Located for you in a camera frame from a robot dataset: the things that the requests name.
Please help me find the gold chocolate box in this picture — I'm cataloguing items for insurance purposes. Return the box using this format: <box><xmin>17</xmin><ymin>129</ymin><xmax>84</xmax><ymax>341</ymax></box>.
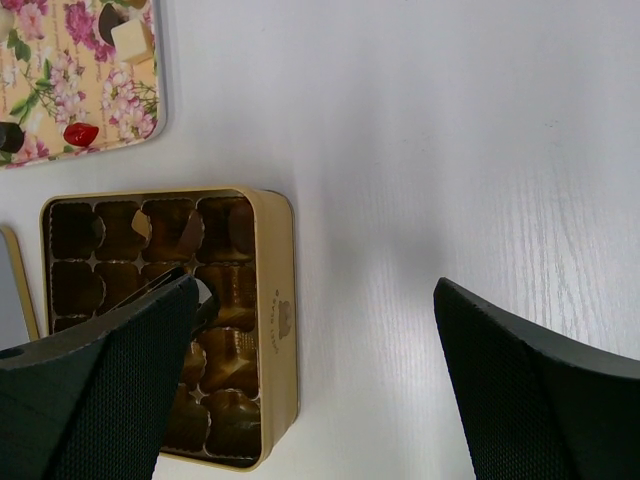
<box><xmin>41</xmin><ymin>187</ymin><xmax>300</xmax><ymax>472</ymax></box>

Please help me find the red lips chocolate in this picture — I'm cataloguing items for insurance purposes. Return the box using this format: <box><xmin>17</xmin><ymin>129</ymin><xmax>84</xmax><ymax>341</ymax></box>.
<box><xmin>63</xmin><ymin>122</ymin><xmax>99</xmax><ymax>148</ymax></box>

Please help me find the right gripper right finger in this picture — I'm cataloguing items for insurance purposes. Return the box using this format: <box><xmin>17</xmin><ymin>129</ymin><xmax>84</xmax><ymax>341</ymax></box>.
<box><xmin>434</xmin><ymin>278</ymin><xmax>639</xmax><ymax>479</ymax></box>

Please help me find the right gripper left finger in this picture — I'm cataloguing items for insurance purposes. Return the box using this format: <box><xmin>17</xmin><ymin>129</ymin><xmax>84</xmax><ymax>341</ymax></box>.
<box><xmin>1</xmin><ymin>274</ymin><xmax>199</xmax><ymax>479</ymax></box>

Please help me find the floral tray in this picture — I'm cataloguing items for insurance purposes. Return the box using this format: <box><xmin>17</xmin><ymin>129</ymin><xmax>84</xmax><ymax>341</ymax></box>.
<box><xmin>1</xmin><ymin>1</ymin><xmax>167</xmax><ymax>169</ymax></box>

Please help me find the silver tin lid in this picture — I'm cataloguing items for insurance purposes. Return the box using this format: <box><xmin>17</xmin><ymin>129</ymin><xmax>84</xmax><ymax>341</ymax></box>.
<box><xmin>0</xmin><ymin>225</ymin><xmax>39</xmax><ymax>350</ymax></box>

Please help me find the white square chocolate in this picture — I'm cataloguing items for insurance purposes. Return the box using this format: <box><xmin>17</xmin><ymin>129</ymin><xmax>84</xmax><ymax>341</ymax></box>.
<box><xmin>111</xmin><ymin>19</ymin><xmax>154</xmax><ymax>65</ymax></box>

